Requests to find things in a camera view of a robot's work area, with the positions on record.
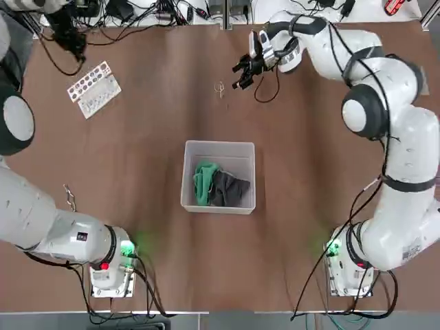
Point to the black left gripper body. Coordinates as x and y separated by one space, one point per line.
62 25

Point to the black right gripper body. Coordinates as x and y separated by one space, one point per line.
266 64

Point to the dark grey cloth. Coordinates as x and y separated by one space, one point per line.
230 189

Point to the green cloth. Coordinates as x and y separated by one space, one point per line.
203 185

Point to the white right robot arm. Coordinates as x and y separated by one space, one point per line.
405 154

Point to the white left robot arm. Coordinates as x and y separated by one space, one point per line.
34 213

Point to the white test tube rack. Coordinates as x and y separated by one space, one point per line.
99 96

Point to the translucent plastic storage box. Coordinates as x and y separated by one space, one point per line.
220 151

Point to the white side desk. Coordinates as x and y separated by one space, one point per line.
371 13

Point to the red handheld device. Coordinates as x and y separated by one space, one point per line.
395 6

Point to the silver crucible tongs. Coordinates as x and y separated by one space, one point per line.
71 203

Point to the aluminium frame post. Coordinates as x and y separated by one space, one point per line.
426 15
228 13

